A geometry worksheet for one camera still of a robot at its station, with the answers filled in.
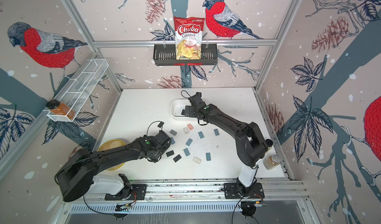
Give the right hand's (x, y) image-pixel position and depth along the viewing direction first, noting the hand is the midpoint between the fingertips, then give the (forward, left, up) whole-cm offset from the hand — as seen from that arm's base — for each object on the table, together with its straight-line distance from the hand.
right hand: (192, 110), depth 92 cm
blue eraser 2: (-22, +3, -13) cm, 26 cm away
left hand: (-20, +13, -10) cm, 26 cm away
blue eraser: (-15, +2, -13) cm, 20 cm away
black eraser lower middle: (-23, +12, -12) cm, 29 cm away
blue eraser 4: (-10, -6, -13) cm, 18 cm away
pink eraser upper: (-5, +1, -13) cm, 13 cm away
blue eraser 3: (-24, -10, -13) cm, 29 cm away
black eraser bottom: (-26, +8, -13) cm, 30 cm away
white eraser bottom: (-26, -4, -13) cm, 30 cm away
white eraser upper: (-8, +4, -13) cm, 16 cm away
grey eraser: (-9, +13, -12) cm, 20 cm away
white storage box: (+12, +12, -10) cm, 19 cm away
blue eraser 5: (-8, -16, -13) cm, 22 cm away
